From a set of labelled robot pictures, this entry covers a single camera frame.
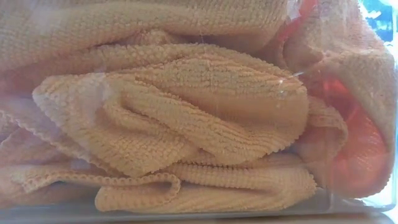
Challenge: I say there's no clear plastic bin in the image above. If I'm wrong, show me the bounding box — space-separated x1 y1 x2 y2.
0 0 398 220

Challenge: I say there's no orange microfiber towel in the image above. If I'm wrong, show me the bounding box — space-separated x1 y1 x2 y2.
0 161 318 216
257 0 398 200
32 43 312 179
0 0 289 74

